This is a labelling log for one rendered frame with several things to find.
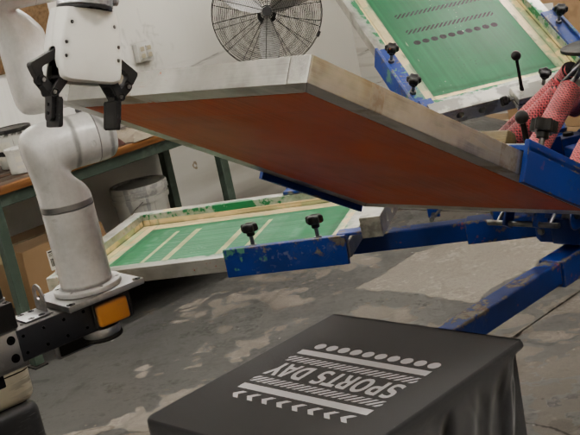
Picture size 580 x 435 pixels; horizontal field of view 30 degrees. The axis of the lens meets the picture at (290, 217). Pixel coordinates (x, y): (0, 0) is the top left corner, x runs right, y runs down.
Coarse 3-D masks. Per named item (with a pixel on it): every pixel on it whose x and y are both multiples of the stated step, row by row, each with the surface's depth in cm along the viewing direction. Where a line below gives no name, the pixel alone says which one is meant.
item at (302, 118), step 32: (256, 96) 147; (288, 96) 144; (256, 128) 169; (288, 128) 165; (320, 128) 160; (352, 128) 157; (384, 128) 153; (352, 160) 181; (384, 160) 176; (416, 160) 171; (448, 160) 167; (448, 192) 196; (480, 192) 190; (512, 192) 185
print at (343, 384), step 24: (288, 360) 196; (312, 360) 193; (336, 360) 191; (360, 360) 189; (384, 360) 187; (408, 360) 185; (264, 384) 187; (288, 384) 185; (312, 384) 183; (336, 384) 181; (360, 384) 179; (384, 384) 177; (408, 384) 175; (288, 408) 175; (312, 408) 173; (336, 408) 172; (360, 408) 170
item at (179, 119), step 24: (144, 120) 179; (168, 120) 175; (192, 120) 172; (216, 120) 168; (216, 144) 189; (240, 144) 185; (264, 144) 181; (288, 144) 177; (288, 168) 201; (312, 168) 196; (336, 168) 192; (360, 168) 188; (336, 192) 219; (360, 192) 214; (384, 192) 209; (408, 192) 204
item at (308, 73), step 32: (224, 64) 148; (256, 64) 143; (288, 64) 138; (320, 64) 137; (64, 96) 175; (96, 96) 168; (128, 96) 162; (160, 96) 158; (192, 96) 154; (224, 96) 151; (320, 96) 141; (352, 96) 141; (384, 96) 146; (416, 128) 151; (448, 128) 156; (480, 160) 163; (512, 160) 167; (544, 192) 180
